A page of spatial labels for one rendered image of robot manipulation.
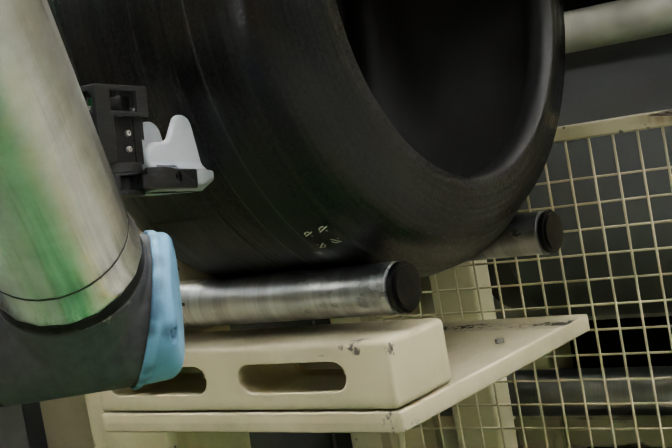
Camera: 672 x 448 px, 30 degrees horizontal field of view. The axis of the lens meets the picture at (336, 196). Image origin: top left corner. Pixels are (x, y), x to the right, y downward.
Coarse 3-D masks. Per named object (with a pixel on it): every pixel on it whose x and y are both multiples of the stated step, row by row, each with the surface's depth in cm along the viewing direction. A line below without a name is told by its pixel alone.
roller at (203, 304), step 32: (192, 288) 118; (224, 288) 116; (256, 288) 113; (288, 288) 111; (320, 288) 109; (352, 288) 107; (384, 288) 105; (416, 288) 107; (192, 320) 119; (224, 320) 116; (256, 320) 114; (288, 320) 113
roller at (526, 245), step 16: (512, 224) 129; (528, 224) 128; (544, 224) 127; (560, 224) 129; (496, 240) 130; (512, 240) 129; (528, 240) 128; (544, 240) 127; (560, 240) 129; (480, 256) 132; (496, 256) 131; (512, 256) 131
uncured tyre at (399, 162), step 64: (64, 0) 105; (128, 0) 101; (192, 0) 97; (256, 0) 96; (320, 0) 99; (384, 0) 149; (448, 0) 145; (512, 0) 140; (128, 64) 102; (192, 64) 98; (256, 64) 97; (320, 64) 98; (384, 64) 149; (448, 64) 145; (512, 64) 140; (192, 128) 101; (256, 128) 99; (320, 128) 99; (384, 128) 103; (448, 128) 142; (512, 128) 137; (192, 192) 106; (256, 192) 103; (320, 192) 102; (384, 192) 104; (448, 192) 111; (512, 192) 120; (192, 256) 115; (256, 256) 112; (320, 256) 109; (384, 256) 109; (448, 256) 115
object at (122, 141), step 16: (96, 96) 89; (144, 96) 93; (96, 112) 89; (112, 112) 90; (128, 112) 92; (144, 112) 93; (96, 128) 89; (112, 128) 90; (128, 128) 93; (112, 144) 90; (128, 144) 93; (112, 160) 90; (128, 160) 93; (128, 176) 92; (128, 192) 91; (144, 192) 92
